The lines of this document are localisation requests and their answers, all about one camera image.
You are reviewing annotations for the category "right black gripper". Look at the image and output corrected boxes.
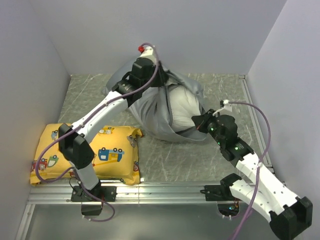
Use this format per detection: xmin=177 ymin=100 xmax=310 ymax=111
xmin=192 ymin=109 xmax=225 ymax=146

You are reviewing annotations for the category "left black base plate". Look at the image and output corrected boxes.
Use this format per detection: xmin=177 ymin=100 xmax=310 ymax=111
xmin=70 ymin=185 xmax=117 ymax=203

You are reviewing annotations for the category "grey pillowcase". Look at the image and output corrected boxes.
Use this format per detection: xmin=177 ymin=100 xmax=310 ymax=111
xmin=101 ymin=58 xmax=210 ymax=143

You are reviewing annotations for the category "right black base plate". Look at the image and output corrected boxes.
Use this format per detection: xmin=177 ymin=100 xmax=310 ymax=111
xmin=200 ymin=184 xmax=236 ymax=202

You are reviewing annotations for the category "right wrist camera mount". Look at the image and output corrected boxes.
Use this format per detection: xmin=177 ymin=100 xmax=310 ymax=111
xmin=212 ymin=99 xmax=233 ymax=116

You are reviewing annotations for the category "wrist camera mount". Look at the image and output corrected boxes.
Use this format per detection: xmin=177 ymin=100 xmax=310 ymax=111
xmin=212 ymin=99 xmax=233 ymax=116
xmin=138 ymin=44 xmax=156 ymax=61

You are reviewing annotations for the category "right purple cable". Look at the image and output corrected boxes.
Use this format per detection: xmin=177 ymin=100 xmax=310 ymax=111
xmin=221 ymin=100 xmax=272 ymax=240

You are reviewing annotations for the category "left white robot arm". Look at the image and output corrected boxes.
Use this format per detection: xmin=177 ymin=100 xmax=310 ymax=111
xmin=58 ymin=56 xmax=168 ymax=201

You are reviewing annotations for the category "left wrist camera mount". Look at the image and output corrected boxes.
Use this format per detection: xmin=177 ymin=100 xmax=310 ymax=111
xmin=138 ymin=44 xmax=156 ymax=61

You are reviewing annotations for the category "aluminium mounting rail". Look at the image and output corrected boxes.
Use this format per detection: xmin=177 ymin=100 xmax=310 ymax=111
xmin=17 ymin=73 xmax=265 ymax=240

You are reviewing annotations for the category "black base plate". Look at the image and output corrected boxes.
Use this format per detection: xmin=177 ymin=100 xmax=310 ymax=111
xmin=200 ymin=184 xmax=236 ymax=202
xmin=70 ymin=185 xmax=117 ymax=203

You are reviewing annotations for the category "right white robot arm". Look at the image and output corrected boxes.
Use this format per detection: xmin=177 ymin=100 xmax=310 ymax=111
xmin=191 ymin=110 xmax=313 ymax=240

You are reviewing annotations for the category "yellow cartoon print pillow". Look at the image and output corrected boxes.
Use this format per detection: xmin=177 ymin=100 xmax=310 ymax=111
xmin=38 ymin=125 xmax=143 ymax=186

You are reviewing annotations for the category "white pillow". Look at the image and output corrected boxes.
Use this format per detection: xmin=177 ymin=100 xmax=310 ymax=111
xmin=168 ymin=84 xmax=204 ymax=132

